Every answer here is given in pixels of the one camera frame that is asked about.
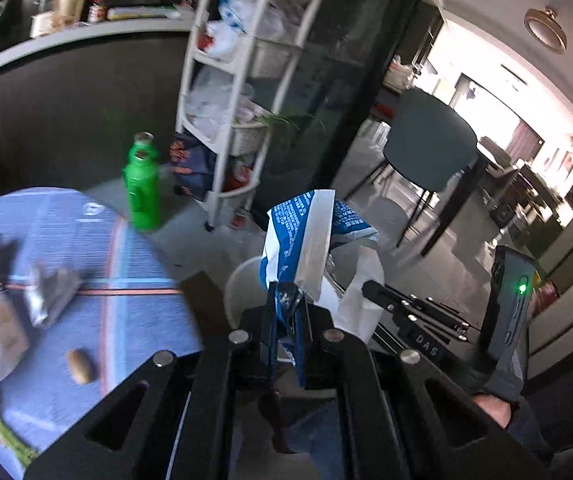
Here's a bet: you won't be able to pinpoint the clear plastic bags bundle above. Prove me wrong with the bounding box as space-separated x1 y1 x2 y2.
186 67 256 141

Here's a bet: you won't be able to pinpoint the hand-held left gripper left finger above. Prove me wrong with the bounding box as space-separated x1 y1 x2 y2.
24 304 276 480

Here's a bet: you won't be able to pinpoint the red and white plastic bag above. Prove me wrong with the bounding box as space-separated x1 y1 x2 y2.
224 155 257 193

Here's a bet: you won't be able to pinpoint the black framed glass door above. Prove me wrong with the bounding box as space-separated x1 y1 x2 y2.
246 0 439 221

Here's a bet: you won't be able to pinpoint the dark dining table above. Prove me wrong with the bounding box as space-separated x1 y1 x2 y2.
423 137 504 257

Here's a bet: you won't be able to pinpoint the blue and white snack wrapper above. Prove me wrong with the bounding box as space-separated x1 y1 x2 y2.
260 189 381 391

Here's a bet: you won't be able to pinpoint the person's right hand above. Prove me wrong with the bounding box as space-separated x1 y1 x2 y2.
471 394 514 428

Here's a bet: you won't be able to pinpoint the blue striped tablecloth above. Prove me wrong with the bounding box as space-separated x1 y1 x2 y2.
0 187 204 480

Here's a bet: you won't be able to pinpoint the person's leg in jeans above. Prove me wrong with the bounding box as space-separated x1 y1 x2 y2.
236 400 347 480

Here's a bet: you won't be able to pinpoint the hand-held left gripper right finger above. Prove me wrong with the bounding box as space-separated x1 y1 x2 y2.
305 304 553 480

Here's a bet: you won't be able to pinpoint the blue and white plastic bag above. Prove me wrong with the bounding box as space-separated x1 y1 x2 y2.
216 0 287 43

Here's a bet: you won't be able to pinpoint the round ceiling lamp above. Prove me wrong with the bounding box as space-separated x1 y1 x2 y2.
523 6 567 53

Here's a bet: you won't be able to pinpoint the white plastic bag red contents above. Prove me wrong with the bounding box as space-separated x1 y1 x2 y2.
199 20 240 61

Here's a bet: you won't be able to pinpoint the large green plastic bottle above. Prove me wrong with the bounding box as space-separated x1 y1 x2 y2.
122 152 163 232

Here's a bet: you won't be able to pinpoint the small white container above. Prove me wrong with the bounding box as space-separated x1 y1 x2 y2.
30 12 54 38

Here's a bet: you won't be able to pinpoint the silver foil wrapper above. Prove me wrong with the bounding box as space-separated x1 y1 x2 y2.
24 262 83 330

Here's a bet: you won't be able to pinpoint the grey kitchen counter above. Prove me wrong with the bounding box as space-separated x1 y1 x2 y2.
0 15 202 211

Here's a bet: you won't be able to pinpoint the grey chair with black legs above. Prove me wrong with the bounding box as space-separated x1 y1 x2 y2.
346 89 478 261

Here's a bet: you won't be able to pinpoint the small brown potato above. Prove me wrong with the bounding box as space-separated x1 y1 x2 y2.
68 349 96 385

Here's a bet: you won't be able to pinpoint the pink curtain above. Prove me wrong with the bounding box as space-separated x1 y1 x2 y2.
506 125 542 161

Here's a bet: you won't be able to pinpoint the white tiered storage rack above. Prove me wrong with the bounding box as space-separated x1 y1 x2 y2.
175 0 337 233

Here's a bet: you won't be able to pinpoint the white tissue paper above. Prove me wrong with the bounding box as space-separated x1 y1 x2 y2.
320 245 385 342

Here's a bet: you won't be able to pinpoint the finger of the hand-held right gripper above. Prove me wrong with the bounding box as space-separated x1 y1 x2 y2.
361 280 460 347
383 284 483 342

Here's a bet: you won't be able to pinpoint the white round trash bin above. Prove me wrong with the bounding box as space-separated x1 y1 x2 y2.
224 255 277 326

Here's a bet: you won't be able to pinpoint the small green plastic bottle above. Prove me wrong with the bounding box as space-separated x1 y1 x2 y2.
129 131 160 161

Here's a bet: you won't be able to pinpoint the brown wooden board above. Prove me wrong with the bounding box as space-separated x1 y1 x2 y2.
181 271 237 342

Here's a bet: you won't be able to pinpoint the green onion stalk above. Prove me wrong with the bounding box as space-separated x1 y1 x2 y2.
0 390 37 467

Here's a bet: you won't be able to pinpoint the blue bag with orange print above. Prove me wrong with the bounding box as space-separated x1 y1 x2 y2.
169 132 217 201

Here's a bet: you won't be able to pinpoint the green leafy stalks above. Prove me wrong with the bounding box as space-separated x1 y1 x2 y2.
259 110 324 133

